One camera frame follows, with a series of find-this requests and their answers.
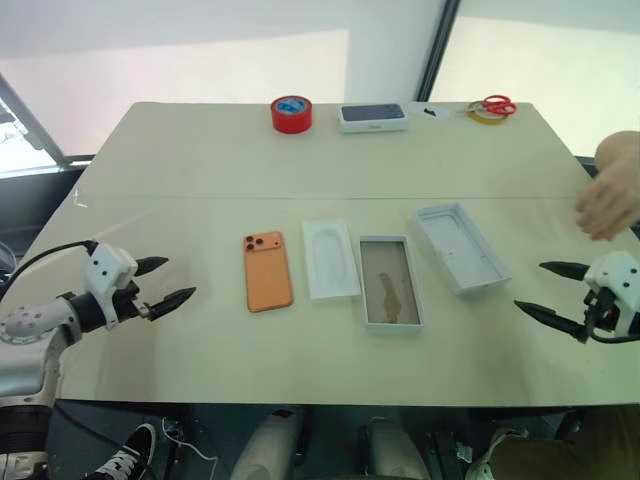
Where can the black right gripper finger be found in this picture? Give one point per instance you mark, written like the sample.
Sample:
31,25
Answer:
552,319
567,270

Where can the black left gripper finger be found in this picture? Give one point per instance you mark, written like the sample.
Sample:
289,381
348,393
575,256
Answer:
152,263
170,302

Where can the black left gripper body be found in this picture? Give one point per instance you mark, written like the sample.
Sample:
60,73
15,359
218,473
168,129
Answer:
127,302

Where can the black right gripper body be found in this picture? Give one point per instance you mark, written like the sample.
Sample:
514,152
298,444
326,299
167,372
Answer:
602,302

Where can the orange smartphone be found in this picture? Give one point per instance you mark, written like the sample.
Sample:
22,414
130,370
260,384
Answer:
267,280

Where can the white phone box lid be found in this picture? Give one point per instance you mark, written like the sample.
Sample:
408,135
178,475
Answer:
457,250

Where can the white phone box base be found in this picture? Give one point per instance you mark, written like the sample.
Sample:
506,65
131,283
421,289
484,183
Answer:
390,285

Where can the white moulded insert tray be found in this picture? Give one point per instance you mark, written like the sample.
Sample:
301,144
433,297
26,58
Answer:
330,255

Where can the person bare forearm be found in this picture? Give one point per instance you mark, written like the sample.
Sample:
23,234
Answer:
620,145

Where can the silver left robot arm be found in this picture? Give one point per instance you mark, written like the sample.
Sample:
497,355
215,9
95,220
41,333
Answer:
25,320

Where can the white box with dark phone print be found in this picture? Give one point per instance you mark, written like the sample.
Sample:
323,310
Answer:
372,114

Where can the person bare hand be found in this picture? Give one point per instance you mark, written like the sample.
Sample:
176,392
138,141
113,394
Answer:
607,200

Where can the olive brown trousers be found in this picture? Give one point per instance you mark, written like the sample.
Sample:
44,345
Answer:
565,450

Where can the black and white sneaker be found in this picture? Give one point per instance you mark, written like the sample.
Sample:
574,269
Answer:
130,450

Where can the white shoe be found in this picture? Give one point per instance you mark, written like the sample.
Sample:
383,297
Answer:
482,467

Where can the yellow tape roll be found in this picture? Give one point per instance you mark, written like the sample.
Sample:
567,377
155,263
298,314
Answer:
487,119

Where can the grey rounded shape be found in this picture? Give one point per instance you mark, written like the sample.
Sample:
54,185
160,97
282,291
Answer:
392,450
265,445

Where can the red tape roll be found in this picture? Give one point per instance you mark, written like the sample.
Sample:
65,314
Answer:
292,122

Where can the dark window pillar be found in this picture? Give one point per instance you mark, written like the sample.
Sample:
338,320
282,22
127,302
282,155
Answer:
440,50

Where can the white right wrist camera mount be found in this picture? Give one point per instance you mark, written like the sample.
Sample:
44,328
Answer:
615,272

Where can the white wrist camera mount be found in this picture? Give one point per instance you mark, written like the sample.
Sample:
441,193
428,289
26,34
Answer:
615,272
107,270

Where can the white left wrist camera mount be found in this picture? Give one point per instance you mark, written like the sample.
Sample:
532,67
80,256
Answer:
107,270

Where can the small white floor bracket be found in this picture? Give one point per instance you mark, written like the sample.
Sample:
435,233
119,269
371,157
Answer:
464,450

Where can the grey slanted window frame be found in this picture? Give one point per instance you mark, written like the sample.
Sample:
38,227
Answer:
30,120

